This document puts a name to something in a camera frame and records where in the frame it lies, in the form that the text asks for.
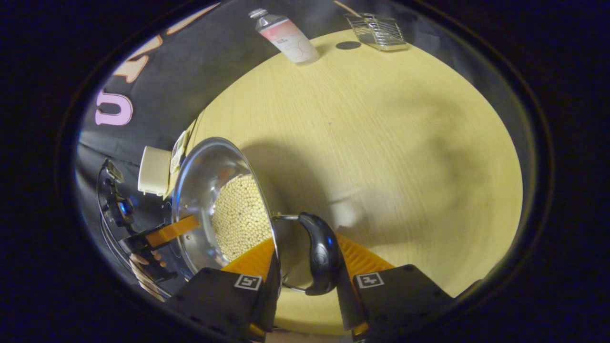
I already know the thin wooden stick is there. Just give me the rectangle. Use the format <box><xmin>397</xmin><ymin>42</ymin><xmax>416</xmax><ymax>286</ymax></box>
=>
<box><xmin>334</xmin><ymin>0</ymin><xmax>363</xmax><ymax>19</ymax></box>

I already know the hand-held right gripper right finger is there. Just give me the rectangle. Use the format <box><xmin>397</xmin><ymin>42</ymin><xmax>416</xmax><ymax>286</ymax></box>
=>
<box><xmin>336</xmin><ymin>232</ymin><xmax>456</xmax><ymax>343</ymax></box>

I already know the white divided dish with beans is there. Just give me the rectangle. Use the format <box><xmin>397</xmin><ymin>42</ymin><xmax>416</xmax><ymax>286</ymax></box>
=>
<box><xmin>170</xmin><ymin>130</ymin><xmax>190</xmax><ymax>174</ymax></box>

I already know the wire mesh holder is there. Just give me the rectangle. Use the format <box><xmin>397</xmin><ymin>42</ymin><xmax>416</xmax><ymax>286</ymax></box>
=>
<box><xmin>344</xmin><ymin>12</ymin><xmax>409</xmax><ymax>52</ymax></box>

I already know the stainless steel pot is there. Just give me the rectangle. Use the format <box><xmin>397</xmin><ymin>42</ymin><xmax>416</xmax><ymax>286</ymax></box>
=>
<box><xmin>172</xmin><ymin>137</ymin><xmax>344</xmax><ymax>296</ymax></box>

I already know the pile of yellow beans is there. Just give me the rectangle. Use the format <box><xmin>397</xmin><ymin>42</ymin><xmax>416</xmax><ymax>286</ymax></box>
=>
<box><xmin>211</xmin><ymin>174</ymin><xmax>273</xmax><ymax>262</ymax></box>

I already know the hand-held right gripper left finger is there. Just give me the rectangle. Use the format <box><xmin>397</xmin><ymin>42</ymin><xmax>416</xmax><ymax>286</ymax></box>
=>
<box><xmin>164</xmin><ymin>238</ymin><xmax>282</xmax><ymax>343</ymax></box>

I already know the white toaster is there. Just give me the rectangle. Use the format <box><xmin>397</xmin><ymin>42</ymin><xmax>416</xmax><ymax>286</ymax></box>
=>
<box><xmin>138</xmin><ymin>146</ymin><xmax>172</xmax><ymax>197</ymax></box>

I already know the clear bottle with pink label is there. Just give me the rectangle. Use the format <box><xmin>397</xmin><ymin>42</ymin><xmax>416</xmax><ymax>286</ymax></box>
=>
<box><xmin>248</xmin><ymin>8</ymin><xmax>320</xmax><ymax>65</ymax></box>

